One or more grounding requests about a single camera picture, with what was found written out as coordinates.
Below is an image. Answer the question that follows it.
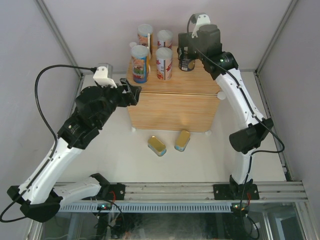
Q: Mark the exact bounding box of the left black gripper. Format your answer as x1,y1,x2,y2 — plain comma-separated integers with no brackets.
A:
94,78,141,128

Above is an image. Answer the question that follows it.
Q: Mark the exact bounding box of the dark round tin can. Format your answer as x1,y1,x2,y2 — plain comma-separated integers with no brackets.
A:
177,47,196,72

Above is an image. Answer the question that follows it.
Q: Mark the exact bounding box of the white lid can red label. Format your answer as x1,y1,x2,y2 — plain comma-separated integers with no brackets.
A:
157,30,173,49

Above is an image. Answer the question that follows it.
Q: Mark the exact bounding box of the white lid can colourful label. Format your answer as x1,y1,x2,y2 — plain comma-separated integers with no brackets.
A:
130,45,151,84

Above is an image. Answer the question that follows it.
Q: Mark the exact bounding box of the tall can with spoon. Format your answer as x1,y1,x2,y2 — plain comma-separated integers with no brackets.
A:
137,23,154,57

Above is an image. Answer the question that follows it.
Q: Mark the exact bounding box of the wooden cube shelf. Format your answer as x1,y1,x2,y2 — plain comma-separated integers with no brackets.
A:
128,46,221,132

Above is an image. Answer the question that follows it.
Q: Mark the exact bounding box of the rectangular gold tin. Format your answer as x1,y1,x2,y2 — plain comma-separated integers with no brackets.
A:
174,130,191,152
147,136,167,157

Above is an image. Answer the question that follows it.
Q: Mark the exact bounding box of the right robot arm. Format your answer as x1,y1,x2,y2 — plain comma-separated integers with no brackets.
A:
177,24,274,200

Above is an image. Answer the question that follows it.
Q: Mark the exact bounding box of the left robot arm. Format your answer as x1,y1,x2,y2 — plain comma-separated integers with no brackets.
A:
7,78,142,223

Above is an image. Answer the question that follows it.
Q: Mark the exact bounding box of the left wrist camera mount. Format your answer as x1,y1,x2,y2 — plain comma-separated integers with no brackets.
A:
93,63,117,88

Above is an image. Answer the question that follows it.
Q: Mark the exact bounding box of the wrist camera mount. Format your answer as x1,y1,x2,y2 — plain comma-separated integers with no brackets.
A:
93,63,117,88
191,13,211,38

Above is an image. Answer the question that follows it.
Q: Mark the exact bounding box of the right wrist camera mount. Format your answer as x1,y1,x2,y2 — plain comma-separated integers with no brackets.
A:
191,13,211,38

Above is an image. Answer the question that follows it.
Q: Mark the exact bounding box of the left black base bracket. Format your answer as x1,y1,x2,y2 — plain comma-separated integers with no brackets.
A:
106,183,126,202

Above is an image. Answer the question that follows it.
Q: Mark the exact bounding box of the black base bracket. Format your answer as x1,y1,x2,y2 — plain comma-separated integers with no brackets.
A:
213,183,260,200
106,183,126,202

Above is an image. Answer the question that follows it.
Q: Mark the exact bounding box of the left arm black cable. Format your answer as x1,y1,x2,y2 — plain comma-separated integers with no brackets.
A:
0,64,98,223

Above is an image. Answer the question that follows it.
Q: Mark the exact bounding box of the slotted cable duct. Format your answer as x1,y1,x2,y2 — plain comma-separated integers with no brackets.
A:
59,202,232,213

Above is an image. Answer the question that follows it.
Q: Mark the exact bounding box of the right black base bracket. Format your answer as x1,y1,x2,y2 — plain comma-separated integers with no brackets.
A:
213,183,260,200

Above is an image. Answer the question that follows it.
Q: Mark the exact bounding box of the aluminium mounting rail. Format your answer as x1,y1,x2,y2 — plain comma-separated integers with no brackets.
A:
54,181,308,201

